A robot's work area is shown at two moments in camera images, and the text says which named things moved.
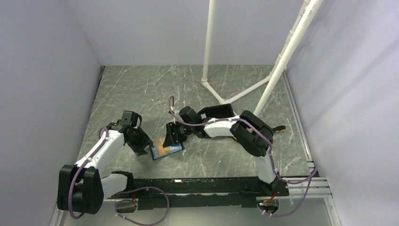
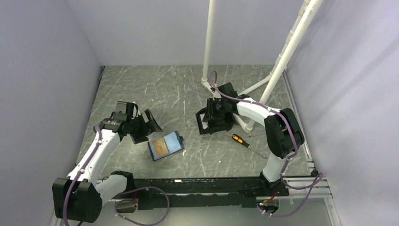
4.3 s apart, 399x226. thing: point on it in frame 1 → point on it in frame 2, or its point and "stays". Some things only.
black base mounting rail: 243,192 stays
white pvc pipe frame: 308,12 stays
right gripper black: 172,136 → 210,114
